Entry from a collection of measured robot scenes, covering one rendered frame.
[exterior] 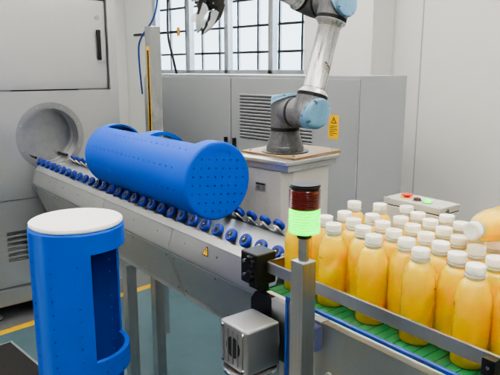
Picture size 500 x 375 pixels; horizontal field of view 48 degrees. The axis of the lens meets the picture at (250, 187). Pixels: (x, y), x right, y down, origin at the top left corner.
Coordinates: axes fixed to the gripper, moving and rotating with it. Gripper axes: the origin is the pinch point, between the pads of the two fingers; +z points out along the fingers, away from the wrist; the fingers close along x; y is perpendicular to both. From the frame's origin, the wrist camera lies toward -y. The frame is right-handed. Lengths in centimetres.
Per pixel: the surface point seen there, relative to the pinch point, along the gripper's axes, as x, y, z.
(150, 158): -15, 33, 43
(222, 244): -27, -12, 62
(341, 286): -26, -66, 59
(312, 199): 6, -79, 42
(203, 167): -21.8, 7.0, 40.2
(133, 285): -44, 65, 99
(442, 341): -20, -99, 60
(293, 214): 7, -77, 46
